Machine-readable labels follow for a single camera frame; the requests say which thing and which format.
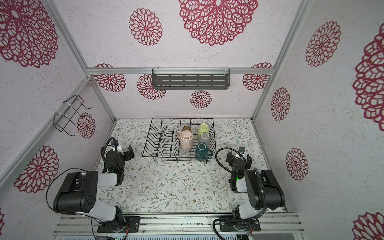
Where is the dark green mug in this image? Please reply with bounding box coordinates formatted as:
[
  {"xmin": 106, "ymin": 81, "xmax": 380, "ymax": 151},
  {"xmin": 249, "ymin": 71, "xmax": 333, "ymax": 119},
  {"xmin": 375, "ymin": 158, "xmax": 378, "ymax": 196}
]
[{"xmin": 195, "ymin": 143, "xmax": 213, "ymax": 162}]

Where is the grey cream cup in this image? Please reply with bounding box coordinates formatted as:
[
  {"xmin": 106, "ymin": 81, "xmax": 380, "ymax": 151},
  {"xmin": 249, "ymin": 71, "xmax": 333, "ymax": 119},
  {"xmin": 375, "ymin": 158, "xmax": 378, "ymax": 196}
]
[{"xmin": 199, "ymin": 133, "xmax": 211, "ymax": 148}]

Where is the light green cup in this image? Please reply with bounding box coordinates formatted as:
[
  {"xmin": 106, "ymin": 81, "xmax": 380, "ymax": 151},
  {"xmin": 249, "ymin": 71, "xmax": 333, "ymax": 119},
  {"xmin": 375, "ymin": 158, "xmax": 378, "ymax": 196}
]
[{"xmin": 198, "ymin": 123, "xmax": 210, "ymax": 138}]

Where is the clear glass cup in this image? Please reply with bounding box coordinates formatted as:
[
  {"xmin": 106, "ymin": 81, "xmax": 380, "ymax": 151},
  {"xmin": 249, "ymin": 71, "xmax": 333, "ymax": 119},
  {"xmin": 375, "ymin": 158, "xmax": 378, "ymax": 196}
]
[{"xmin": 180, "ymin": 149, "xmax": 190, "ymax": 158}]

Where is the pink mug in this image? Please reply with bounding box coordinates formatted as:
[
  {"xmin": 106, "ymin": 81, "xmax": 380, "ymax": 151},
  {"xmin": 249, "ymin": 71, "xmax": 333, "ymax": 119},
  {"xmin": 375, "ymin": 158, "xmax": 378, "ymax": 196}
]
[{"xmin": 176, "ymin": 130, "xmax": 194, "ymax": 150}]

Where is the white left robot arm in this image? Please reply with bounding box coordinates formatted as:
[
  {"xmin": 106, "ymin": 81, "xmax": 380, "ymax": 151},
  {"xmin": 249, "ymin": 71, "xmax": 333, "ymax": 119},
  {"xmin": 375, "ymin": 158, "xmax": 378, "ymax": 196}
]
[{"xmin": 53, "ymin": 145, "xmax": 135, "ymax": 233}]

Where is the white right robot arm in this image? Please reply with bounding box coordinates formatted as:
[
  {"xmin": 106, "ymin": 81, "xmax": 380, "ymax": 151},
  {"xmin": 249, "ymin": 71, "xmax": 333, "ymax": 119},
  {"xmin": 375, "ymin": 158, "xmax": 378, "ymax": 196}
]
[{"xmin": 220, "ymin": 147, "xmax": 286, "ymax": 232}]

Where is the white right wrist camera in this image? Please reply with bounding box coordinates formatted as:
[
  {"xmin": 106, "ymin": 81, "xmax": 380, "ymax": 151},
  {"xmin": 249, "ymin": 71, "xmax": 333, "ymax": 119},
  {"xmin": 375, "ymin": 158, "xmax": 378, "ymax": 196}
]
[{"xmin": 235, "ymin": 154, "xmax": 253, "ymax": 165}]

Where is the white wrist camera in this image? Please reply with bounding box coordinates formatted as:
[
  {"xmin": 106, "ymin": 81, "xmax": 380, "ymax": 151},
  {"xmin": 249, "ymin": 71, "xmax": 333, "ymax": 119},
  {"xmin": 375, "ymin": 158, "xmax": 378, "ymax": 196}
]
[
  {"xmin": 235, "ymin": 154, "xmax": 253, "ymax": 165},
  {"xmin": 111, "ymin": 140, "xmax": 124, "ymax": 154}
]

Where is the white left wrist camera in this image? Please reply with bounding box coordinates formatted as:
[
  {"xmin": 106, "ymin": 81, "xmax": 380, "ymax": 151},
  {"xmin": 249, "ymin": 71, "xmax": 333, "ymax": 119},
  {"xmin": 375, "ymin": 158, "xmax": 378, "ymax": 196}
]
[{"xmin": 111, "ymin": 140, "xmax": 124, "ymax": 154}]

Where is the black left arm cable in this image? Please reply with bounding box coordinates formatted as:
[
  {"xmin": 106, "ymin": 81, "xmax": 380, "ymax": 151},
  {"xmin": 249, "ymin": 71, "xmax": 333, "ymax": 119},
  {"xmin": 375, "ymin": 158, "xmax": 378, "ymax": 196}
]
[{"xmin": 45, "ymin": 136, "xmax": 119, "ymax": 240}]

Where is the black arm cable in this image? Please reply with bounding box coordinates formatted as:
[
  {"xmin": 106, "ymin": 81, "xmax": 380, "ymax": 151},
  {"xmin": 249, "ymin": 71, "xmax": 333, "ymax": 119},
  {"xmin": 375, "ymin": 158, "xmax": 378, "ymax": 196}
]
[
  {"xmin": 45, "ymin": 136, "xmax": 119, "ymax": 240},
  {"xmin": 212, "ymin": 147, "xmax": 268, "ymax": 240}
]

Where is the black wire dish rack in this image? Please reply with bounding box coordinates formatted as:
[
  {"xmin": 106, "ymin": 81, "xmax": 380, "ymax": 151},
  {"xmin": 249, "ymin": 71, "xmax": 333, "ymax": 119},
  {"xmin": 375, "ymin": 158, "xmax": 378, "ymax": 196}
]
[{"xmin": 143, "ymin": 118, "xmax": 217, "ymax": 163}]

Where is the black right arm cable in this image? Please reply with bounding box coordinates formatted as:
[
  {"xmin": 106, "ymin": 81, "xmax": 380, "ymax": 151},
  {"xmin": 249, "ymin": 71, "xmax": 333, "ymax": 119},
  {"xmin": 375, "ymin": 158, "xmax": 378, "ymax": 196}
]
[{"xmin": 212, "ymin": 147, "xmax": 268, "ymax": 240}]

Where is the black wire wall basket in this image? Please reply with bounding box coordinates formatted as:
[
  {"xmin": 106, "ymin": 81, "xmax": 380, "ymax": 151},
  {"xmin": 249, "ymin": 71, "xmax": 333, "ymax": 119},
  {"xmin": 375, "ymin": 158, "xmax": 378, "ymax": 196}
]
[{"xmin": 52, "ymin": 95, "xmax": 91, "ymax": 137}]

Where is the dark grey wall shelf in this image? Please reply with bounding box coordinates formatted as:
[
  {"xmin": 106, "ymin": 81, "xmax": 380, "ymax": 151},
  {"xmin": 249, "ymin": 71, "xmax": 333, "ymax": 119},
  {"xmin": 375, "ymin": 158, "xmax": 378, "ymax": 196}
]
[{"xmin": 152, "ymin": 68, "xmax": 231, "ymax": 90}]

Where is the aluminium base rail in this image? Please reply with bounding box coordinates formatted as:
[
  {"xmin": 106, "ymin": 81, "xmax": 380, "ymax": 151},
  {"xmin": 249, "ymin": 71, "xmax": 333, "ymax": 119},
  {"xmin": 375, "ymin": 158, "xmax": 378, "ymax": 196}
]
[{"xmin": 52, "ymin": 213, "xmax": 305, "ymax": 240}]

